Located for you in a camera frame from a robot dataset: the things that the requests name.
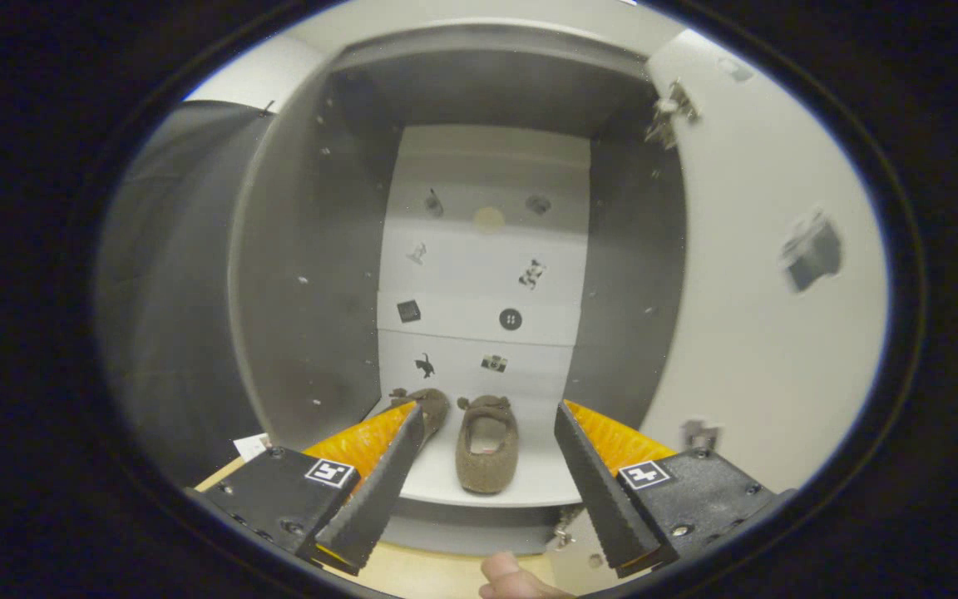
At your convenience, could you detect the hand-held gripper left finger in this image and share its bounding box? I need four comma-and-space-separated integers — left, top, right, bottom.
186, 402, 427, 577

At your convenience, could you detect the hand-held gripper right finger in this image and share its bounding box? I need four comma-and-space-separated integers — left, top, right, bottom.
553, 399, 798, 580

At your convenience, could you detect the brown fuzzy shoe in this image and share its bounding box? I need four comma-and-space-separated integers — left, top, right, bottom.
455, 394, 521, 496
388, 387, 452, 443

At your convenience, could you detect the grey shoe cabinet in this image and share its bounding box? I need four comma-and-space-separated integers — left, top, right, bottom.
228, 21, 689, 558

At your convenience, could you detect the black backdrop cloth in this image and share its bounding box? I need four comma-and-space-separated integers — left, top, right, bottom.
96, 100, 280, 492

